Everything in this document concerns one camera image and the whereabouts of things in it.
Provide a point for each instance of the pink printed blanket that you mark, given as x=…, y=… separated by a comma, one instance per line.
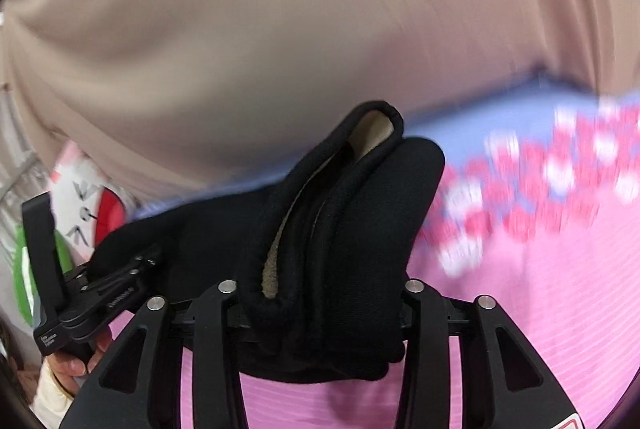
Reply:
x=500, y=309

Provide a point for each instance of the person's left hand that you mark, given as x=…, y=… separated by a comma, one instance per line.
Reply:
x=67, y=366

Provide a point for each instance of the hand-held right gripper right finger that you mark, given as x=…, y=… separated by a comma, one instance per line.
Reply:
x=417, y=339

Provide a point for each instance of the person's left forearm cream sleeve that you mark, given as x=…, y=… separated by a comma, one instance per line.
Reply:
x=47, y=399

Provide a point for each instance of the beige cloth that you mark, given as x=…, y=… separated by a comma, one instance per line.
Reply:
x=300, y=9

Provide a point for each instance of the black pants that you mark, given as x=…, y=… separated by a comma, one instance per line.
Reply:
x=350, y=209

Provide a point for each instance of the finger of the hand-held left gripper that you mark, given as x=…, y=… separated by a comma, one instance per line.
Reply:
x=125, y=271
x=120, y=300

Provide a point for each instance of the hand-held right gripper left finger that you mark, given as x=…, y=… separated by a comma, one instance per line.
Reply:
x=220, y=339

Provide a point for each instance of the white cat face pillow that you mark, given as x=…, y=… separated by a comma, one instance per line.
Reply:
x=80, y=189

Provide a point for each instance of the white curtain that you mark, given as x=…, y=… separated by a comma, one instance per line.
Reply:
x=20, y=169

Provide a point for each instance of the green plush pillow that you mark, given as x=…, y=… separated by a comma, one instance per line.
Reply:
x=22, y=279

